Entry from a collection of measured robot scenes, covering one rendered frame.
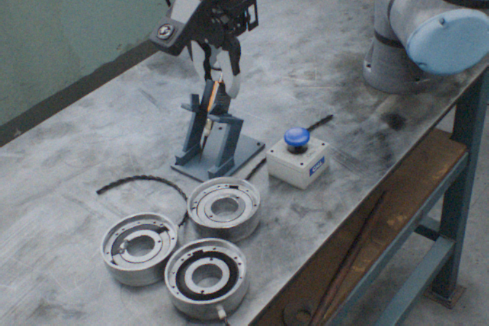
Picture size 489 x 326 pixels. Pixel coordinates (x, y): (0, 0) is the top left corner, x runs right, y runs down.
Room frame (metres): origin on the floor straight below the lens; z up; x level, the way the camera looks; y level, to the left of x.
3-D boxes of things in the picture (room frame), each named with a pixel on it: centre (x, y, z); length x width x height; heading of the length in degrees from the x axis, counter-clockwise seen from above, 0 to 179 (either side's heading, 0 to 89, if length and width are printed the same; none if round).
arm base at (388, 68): (0.96, -0.32, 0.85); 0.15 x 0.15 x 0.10
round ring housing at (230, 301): (0.51, 0.07, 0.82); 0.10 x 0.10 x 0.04
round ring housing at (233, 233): (0.64, 0.04, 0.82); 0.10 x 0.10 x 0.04
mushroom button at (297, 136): (0.73, -0.09, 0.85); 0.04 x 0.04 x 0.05
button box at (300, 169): (0.73, -0.09, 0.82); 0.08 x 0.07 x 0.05; 135
